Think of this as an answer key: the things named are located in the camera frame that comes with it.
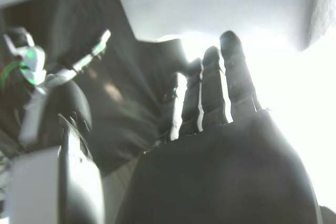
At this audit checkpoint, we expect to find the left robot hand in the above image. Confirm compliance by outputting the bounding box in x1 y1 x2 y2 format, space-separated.
58 30 323 224

